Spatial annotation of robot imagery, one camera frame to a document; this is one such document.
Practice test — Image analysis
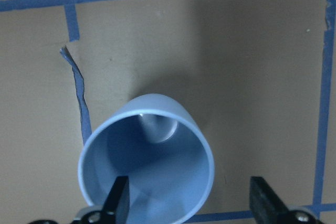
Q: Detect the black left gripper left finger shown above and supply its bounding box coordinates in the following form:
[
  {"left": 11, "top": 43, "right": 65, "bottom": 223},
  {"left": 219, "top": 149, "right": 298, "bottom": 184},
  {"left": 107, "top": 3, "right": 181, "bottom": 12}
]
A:
[{"left": 101, "top": 176, "right": 130, "bottom": 224}]

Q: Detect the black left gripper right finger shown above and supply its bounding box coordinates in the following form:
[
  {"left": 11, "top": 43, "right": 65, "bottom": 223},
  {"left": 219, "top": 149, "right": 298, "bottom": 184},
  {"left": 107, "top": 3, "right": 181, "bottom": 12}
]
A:
[{"left": 249, "top": 176, "right": 289, "bottom": 224}]

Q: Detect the light blue plastic cup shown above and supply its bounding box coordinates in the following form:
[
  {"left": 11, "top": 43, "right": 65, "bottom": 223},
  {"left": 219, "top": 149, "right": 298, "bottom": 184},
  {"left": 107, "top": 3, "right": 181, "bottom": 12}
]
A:
[{"left": 78, "top": 94, "right": 215, "bottom": 223}]

